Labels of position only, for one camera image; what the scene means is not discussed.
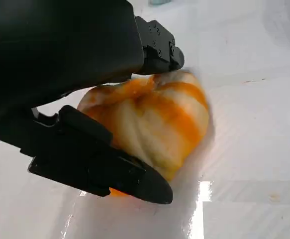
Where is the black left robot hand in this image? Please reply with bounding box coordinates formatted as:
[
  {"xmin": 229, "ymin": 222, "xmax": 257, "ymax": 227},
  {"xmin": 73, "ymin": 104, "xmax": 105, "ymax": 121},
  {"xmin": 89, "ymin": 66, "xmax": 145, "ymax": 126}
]
[{"xmin": 0, "ymin": 0, "xmax": 185, "ymax": 205}]

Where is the orange white toy bread roll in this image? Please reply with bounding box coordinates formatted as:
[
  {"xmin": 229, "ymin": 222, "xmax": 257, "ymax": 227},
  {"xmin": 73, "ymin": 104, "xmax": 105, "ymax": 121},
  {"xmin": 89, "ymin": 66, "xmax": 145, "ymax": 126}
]
[{"xmin": 76, "ymin": 70, "xmax": 210, "ymax": 199}]

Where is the pale green mug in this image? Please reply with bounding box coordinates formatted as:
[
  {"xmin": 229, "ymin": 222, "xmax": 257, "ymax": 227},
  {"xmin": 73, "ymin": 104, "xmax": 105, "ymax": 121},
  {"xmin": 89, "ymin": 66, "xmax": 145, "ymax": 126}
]
[{"xmin": 148, "ymin": 0, "xmax": 172, "ymax": 6}]

